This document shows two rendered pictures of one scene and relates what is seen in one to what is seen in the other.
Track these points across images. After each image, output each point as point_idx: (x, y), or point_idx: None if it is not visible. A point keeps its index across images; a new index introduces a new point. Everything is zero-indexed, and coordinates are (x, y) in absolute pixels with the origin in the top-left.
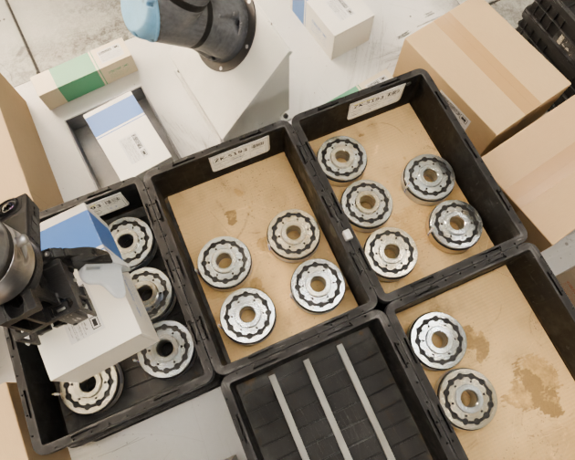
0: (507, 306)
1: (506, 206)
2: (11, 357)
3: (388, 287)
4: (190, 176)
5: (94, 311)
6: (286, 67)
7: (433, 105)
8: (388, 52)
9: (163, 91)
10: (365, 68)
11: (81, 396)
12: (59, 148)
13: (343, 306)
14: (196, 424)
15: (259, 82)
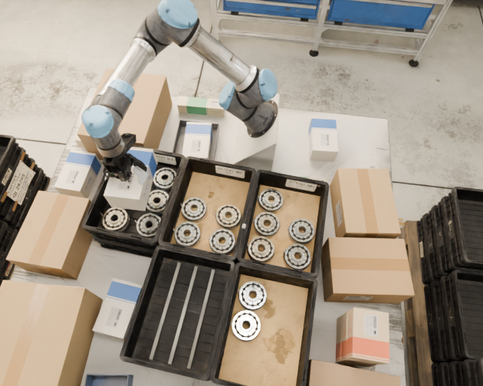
0: (295, 305)
1: (319, 260)
2: (97, 189)
3: None
4: (205, 168)
5: (129, 180)
6: (273, 149)
7: (323, 201)
8: None
9: (228, 131)
10: (322, 173)
11: (109, 220)
12: (171, 129)
13: None
14: (141, 268)
15: (259, 148)
